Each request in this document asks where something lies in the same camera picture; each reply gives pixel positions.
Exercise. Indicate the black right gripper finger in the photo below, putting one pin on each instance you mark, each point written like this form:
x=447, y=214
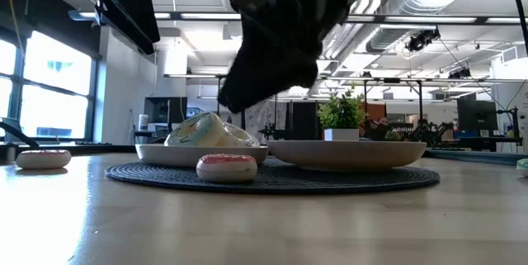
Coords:
x=237, y=91
x=288, y=71

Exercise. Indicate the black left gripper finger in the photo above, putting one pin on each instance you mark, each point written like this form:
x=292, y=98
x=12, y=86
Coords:
x=128, y=1
x=123, y=27

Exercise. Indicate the white bowl with food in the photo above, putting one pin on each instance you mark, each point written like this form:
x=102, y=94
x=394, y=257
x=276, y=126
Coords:
x=226, y=169

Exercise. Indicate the small pink frosted donut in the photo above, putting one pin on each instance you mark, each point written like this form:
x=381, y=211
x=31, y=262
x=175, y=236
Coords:
x=43, y=159

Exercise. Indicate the black background robot arm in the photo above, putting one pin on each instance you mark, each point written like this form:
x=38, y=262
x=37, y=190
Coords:
x=272, y=131
x=429, y=131

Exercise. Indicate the green plant white pot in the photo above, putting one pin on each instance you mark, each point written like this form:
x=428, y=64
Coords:
x=341, y=116

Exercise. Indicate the black computer monitor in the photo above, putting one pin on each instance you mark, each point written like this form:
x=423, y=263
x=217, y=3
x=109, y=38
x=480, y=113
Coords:
x=476, y=114
x=165, y=110

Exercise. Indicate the ceiling light bar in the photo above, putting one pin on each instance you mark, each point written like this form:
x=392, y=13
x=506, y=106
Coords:
x=210, y=16
x=505, y=20
x=431, y=19

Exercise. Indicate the white round plate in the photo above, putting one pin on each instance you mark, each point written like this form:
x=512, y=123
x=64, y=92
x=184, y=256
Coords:
x=185, y=155

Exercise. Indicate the orange panel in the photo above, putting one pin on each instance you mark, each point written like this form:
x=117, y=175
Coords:
x=376, y=111

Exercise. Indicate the beige round plate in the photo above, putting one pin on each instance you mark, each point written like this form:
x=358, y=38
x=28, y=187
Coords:
x=346, y=155

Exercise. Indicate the person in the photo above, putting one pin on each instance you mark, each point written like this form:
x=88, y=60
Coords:
x=381, y=128

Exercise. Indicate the black round woven placemat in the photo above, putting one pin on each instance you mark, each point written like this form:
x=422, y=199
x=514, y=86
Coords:
x=330, y=178

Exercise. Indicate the black metal stand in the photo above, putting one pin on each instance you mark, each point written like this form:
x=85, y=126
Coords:
x=420, y=104

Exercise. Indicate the black window frame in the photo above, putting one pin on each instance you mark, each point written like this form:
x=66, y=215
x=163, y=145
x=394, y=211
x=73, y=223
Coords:
x=16, y=91

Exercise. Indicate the black aluminium table frame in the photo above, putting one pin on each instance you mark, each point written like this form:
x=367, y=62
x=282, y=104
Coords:
x=82, y=148

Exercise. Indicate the black hanging camera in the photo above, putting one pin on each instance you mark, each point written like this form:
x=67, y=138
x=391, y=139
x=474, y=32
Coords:
x=460, y=73
x=420, y=40

